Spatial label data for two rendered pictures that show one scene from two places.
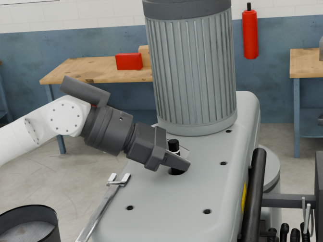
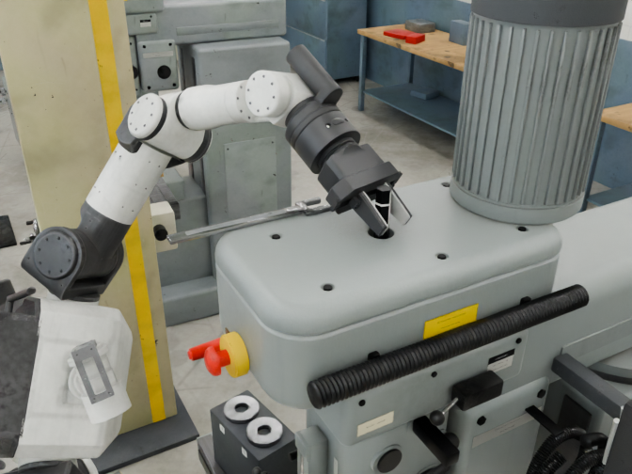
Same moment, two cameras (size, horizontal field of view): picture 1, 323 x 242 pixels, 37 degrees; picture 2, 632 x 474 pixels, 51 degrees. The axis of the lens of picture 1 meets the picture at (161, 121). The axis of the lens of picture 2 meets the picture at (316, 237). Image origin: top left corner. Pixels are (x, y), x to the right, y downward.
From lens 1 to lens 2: 56 cm
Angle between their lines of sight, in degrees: 39
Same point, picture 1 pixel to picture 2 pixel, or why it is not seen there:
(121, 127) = (320, 135)
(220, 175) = (411, 265)
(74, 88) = (299, 64)
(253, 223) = (413, 353)
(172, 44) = (476, 57)
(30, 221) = not seen: hidden behind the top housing
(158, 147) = (345, 181)
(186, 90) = (477, 136)
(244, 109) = not seen: outside the picture
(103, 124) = (302, 121)
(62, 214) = not seen: hidden behind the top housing
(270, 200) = (582, 383)
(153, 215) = (278, 256)
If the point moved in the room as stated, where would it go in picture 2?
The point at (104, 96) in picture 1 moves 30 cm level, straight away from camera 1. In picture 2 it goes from (325, 87) to (430, 49)
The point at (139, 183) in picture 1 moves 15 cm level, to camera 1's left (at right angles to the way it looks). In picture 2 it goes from (325, 221) to (257, 190)
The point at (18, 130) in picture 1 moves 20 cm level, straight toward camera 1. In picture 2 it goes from (229, 91) to (146, 131)
